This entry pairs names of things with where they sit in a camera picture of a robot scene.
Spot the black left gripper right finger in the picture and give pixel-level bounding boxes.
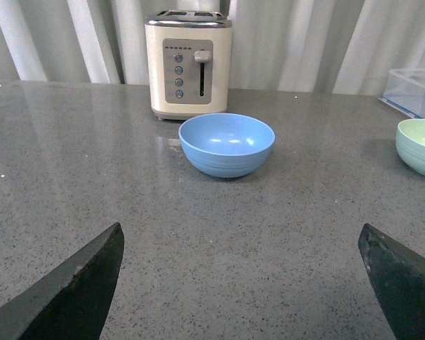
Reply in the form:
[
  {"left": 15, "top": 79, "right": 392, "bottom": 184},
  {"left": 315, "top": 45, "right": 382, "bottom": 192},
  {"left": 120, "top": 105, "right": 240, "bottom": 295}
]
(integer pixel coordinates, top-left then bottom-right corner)
[{"left": 358, "top": 223, "right": 425, "bottom": 339}]

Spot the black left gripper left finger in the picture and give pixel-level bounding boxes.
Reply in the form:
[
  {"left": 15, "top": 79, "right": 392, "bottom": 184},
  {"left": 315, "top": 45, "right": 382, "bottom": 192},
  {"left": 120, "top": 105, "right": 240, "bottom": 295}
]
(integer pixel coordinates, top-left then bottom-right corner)
[{"left": 0, "top": 222, "right": 125, "bottom": 339}]

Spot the green bowl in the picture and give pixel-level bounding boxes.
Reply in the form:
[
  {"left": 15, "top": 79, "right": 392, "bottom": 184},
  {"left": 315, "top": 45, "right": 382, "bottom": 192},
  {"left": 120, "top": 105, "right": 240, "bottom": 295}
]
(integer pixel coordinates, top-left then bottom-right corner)
[{"left": 395, "top": 118, "right": 425, "bottom": 175}]

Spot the blue bowl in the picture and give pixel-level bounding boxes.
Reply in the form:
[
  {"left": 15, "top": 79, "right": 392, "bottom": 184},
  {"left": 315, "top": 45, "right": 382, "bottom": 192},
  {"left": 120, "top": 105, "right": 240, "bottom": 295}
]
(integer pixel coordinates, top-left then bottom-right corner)
[{"left": 178, "top": 113, "right": 276, "bottom": 179}]

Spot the clear plastic storage container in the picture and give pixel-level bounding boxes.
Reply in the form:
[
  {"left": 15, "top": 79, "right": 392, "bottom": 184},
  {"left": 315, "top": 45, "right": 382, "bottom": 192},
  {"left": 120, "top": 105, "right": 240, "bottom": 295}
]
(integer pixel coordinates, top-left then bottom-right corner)
[{"left": 380, "top": 69, "right": 425, "bottom": 119}]

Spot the cream two-slot toaster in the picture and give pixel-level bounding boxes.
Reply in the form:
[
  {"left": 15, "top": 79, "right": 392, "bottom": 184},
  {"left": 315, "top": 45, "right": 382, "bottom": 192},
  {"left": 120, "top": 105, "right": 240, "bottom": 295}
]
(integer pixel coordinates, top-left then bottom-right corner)
[{"left": 144, "top": 10, "right": 233, "bottom": 120}]

